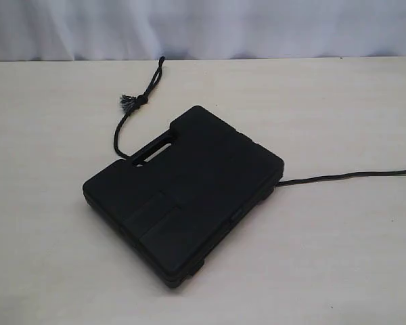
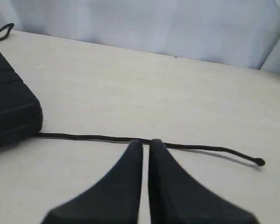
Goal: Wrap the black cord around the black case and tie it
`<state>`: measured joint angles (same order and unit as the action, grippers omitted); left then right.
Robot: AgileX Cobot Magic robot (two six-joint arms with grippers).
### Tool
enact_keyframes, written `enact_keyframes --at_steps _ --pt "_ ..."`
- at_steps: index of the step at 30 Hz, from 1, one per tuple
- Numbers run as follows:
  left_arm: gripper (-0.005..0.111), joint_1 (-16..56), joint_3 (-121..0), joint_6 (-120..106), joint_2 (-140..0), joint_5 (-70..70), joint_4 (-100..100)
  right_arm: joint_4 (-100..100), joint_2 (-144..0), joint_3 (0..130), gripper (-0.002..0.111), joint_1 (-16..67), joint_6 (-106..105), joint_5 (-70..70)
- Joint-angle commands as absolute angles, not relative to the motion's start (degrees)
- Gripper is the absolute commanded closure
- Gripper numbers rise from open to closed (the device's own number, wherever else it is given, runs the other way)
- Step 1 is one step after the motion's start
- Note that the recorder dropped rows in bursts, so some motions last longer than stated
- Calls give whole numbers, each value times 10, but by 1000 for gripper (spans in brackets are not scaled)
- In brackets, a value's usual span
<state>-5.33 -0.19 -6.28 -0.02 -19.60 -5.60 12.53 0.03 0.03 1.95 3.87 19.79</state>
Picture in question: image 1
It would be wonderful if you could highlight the black plastic carrying case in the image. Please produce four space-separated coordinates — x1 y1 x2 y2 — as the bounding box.
83 106 284 288

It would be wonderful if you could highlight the black cord with frayed knot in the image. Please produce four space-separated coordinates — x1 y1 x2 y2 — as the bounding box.
112 56 406 186

